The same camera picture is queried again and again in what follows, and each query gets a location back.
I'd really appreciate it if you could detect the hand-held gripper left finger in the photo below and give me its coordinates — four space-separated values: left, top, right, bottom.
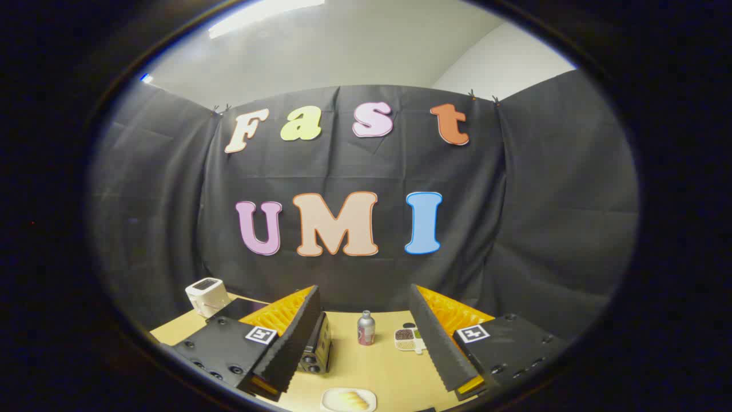
172 285 323 402

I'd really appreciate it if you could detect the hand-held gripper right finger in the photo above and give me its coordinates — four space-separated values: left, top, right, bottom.
409 284 567 401

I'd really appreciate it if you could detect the black toaster oven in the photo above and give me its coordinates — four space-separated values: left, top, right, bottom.
213 298 333 375

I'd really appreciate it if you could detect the white plate of bread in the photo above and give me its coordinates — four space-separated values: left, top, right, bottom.
321 387 377 412

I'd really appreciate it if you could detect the white toaster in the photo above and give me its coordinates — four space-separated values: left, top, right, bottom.
185 278 232 319

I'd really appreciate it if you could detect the white divided snack tray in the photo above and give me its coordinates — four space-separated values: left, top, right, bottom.
394 323 427 355

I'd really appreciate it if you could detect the silver drink can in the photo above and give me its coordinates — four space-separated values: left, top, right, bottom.
357 311 376 346

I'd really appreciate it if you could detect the black backdrop cloth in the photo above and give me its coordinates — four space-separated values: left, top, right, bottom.
91 69 639 339

